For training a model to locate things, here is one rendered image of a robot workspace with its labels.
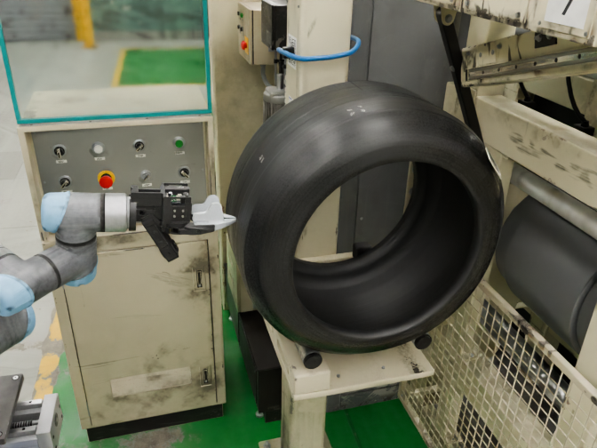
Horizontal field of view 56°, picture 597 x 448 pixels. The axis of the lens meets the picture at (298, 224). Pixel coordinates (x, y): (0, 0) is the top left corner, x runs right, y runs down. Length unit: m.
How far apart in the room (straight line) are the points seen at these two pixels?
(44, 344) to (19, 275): 1.89
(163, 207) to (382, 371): 0.70
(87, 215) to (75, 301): 0.94
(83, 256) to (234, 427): 1.41
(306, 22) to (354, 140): 0.42
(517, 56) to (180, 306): 1.35
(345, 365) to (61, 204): 0.78
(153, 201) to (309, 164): 0.31
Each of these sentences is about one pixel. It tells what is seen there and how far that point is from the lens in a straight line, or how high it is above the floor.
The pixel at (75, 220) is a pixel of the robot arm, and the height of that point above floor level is 1.30.
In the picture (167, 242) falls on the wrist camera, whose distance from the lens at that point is 1.16.
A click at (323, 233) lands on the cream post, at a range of 1.59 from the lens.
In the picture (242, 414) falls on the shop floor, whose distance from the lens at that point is 2.46.
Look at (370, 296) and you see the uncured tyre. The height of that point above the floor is 0.92.
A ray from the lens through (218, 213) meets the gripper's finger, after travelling 1.14.
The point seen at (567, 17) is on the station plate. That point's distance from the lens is 1.00.
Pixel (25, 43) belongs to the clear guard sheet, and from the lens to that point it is 1.74.
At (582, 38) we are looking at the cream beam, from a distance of 0.97.
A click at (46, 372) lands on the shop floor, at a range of 2.82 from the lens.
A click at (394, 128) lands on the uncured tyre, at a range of 1.07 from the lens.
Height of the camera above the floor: 1.78
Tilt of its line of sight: 28 degrees down
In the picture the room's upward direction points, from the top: 2 degrees clockwise
